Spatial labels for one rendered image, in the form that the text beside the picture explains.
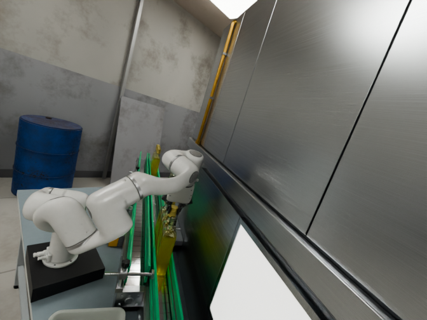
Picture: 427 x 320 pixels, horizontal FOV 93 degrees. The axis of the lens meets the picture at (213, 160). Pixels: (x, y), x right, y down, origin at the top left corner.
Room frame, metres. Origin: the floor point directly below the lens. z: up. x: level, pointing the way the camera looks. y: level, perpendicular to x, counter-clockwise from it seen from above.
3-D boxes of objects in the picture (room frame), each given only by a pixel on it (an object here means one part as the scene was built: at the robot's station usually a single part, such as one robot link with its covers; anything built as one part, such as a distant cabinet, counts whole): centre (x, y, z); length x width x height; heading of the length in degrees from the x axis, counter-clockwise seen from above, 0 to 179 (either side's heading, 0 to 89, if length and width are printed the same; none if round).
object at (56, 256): (0.74, 0.51, 0.89); 0.16 x 0.13 x 0.15; 138
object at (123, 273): (0.63, 0.16, 0.95); 0.17 x 0.03 x 0.12; 112
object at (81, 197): (0.74, 0.50, 1.05); 0.13 x 0.10 x 0.16; 114
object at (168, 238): (0.76, 0.08, 0.99); 0.06 x 0.06 x 0.21; 23
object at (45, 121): (2.45, 2.04, 0.47); 0.65 x 0.63 x 0.95; 51
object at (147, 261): (1.49, 0.44, 0.92); 1.75 x 0.01 x 0.08; 22
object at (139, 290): (0.63, 0.14, 0.85); 0.09 x 0.04 x 0.07; 112
